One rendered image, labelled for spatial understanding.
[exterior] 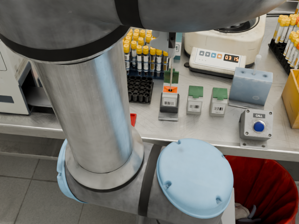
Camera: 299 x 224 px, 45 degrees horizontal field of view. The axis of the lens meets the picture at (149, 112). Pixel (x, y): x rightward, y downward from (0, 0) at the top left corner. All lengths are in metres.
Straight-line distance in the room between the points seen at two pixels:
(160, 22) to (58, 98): 0.16
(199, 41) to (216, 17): 0.91
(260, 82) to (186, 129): 0.23
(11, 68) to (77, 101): 0.61
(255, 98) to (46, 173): 1.28
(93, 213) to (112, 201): 1.27
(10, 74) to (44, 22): 0.71
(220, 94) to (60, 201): 1.15
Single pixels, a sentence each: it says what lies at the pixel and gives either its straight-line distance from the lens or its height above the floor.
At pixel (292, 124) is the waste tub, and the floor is 0.89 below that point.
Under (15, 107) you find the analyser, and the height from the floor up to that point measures 0.91.
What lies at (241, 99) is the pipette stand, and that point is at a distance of 1.05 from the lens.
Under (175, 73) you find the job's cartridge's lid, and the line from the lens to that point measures 0.96.
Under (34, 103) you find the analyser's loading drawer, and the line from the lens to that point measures 1.02.
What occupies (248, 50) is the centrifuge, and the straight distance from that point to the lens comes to 1.13.
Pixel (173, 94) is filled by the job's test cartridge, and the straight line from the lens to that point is 0.96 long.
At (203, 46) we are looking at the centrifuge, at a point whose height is 0.94.
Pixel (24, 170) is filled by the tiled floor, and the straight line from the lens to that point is 2.04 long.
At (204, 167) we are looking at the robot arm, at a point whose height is 1.18.
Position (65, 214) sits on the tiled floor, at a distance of 1.85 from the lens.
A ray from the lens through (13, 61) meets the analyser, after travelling 0.94.
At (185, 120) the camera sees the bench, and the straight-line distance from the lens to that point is 0.99.
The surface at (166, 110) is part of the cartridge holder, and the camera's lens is 0.98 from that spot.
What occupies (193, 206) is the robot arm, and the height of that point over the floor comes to 1.17.
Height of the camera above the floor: 1.62
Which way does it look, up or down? 48 degrees down
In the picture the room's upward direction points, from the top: straight up
